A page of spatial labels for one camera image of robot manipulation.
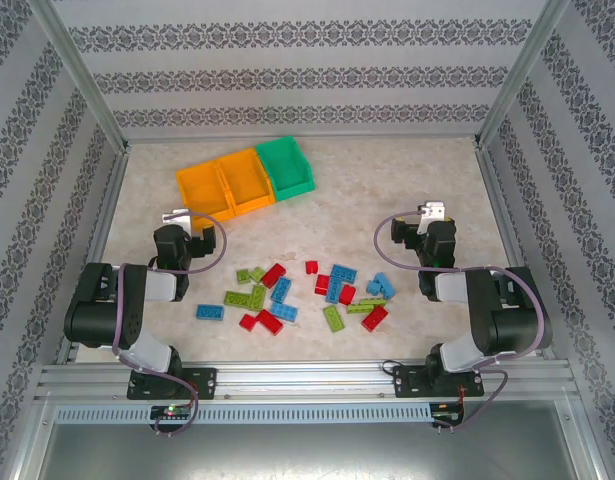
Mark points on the small blue lego brick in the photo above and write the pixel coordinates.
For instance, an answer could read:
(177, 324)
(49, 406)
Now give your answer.
(373, 288)

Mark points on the long green lego brick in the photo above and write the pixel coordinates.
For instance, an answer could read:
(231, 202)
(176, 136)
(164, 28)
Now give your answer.
(359, 308)
(373, 301)
(238, 299)

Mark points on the green plastic bin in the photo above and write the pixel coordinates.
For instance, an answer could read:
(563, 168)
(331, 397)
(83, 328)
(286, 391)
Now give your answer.
(284, 165)

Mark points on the small red lego brick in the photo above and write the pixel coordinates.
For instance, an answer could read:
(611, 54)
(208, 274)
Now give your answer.
(312, 267)
(248, 321)

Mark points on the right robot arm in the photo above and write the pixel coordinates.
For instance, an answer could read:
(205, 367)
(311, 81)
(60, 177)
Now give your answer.
(512, 320)

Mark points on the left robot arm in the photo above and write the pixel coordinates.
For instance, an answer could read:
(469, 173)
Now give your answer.
(99, 310)

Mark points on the small green lego brick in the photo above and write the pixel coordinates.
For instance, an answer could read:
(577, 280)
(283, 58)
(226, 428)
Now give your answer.
(257, 274)
(243, 276)

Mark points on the left controller board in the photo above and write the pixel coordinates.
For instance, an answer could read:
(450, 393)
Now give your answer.
(169, 412)

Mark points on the controller board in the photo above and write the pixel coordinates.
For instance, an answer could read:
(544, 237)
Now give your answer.
(444, 416)
(169, 412)

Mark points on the right controller board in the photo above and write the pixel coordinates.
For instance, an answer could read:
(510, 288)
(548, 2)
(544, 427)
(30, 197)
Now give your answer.
(444, 416)

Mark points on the wide aluminium base extrusion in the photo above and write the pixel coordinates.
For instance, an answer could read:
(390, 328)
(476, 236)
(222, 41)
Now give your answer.
(302, 382)

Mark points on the grey metal panel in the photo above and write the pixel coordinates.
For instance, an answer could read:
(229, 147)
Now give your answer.
(307, 455)

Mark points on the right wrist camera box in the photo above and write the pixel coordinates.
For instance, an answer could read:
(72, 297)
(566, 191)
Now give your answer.
(433, 209)

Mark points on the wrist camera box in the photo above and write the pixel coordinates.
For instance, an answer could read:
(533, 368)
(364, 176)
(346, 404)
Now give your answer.
(177, 216)
(433, 209)

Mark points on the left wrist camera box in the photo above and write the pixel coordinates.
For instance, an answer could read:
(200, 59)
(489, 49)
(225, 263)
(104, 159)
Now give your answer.
(177, 216)

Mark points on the right aluminium side rail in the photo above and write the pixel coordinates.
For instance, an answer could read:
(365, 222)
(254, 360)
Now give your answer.
(497, 200)

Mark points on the aluminium side rail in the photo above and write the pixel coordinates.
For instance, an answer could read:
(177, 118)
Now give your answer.
(104, 220)
(497, 200)

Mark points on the left aluminium side rail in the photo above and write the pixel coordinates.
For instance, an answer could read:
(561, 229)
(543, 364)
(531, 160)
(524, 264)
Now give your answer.
(104, 220)

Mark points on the aluminium rail at wall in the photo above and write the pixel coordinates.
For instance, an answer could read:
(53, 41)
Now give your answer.
(302, 136)

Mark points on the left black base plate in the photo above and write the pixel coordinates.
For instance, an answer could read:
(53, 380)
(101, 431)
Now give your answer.
(202, 382)

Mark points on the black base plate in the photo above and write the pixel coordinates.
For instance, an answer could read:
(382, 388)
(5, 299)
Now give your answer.
(202, 382)
(404, 382)

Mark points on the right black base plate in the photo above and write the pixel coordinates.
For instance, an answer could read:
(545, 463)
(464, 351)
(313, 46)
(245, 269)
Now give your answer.
(404, 382)

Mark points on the right aluminium frame post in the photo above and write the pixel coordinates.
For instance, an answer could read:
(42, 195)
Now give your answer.
(524, 70)

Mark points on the aluminium frame post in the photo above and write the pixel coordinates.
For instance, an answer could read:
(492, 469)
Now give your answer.
(524, 70)
(77, 70)

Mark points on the left aluminium frame post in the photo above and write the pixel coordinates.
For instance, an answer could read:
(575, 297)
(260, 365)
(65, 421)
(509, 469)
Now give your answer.
(77, 70)

